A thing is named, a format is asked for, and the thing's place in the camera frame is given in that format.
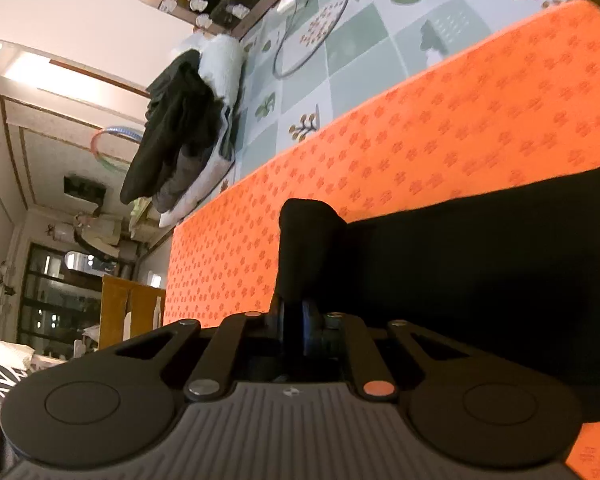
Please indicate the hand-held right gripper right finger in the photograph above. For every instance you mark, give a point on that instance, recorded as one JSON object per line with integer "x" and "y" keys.
{"x": 314, "y": 331}

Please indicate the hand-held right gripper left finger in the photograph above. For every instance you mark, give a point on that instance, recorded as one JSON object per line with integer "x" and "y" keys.
{"x": 279, "y": 321}

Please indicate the black garment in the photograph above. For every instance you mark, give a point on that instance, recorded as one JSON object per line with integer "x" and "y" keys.
{"x": 480, "y": 270}

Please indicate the light grey folded garment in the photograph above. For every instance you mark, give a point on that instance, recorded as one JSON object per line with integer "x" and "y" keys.
{"x": 205, "y": 175}

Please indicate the dark brown folded garment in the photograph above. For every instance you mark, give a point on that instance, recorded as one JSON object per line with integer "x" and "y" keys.
{"x": 180, "y": 180}

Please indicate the black jacket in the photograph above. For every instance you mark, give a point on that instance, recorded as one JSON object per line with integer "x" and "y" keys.
{"x": 172, "y": 120}

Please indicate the orange patterned mat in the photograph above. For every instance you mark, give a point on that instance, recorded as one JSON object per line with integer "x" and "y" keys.
{"x": 430, "y": 135}

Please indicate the dark framed window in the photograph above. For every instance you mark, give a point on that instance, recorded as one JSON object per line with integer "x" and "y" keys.
{"x": 45, "y": 290}

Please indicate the colourful hula hoop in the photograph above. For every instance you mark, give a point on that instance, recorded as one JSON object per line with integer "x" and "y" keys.
{"x": 97, "y": 152}

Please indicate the white fluffy cloth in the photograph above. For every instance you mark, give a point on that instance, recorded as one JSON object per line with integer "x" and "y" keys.
{"x": 225, "y": 60}

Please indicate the leaf patterned tablecloth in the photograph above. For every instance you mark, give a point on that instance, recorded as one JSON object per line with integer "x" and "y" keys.
{"x": 355, "y": 60}

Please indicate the black and white patterned cloth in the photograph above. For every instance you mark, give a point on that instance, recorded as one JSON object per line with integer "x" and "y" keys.
{"x": 2, "y": 375}

